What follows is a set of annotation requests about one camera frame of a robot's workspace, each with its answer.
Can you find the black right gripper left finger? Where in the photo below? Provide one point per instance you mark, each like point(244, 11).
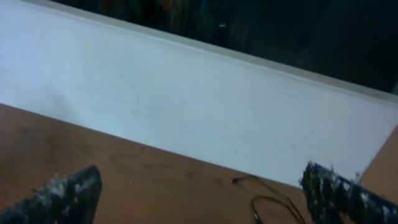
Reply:
point(70, 200)

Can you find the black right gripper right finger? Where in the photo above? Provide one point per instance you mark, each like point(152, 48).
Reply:
point(330, 195)

